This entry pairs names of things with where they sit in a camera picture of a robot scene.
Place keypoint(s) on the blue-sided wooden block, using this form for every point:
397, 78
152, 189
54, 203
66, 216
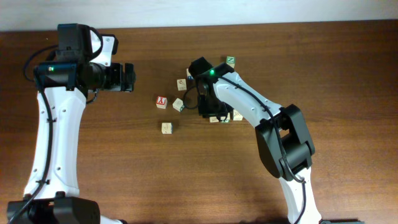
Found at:
189, 76

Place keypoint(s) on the red y block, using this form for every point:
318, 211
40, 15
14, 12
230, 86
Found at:
161, 102
213, 119

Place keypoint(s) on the wooden block yellow side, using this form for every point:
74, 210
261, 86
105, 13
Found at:
167, 128

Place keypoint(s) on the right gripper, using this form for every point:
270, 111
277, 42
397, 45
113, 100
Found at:
203, 111

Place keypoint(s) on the plain wooden picture block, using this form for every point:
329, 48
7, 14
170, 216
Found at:
237, 116

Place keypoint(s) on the wooden block ice cream picture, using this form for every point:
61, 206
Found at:
181, 85

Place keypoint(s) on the wooden block green A side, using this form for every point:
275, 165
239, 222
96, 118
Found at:
225, 119

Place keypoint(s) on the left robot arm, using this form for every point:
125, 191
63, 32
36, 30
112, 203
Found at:
74, 72

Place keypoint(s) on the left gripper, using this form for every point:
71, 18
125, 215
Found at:
119, 84

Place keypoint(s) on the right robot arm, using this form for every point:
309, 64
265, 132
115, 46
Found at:
284, 143

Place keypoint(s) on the green N wooden block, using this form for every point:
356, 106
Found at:
231, 61

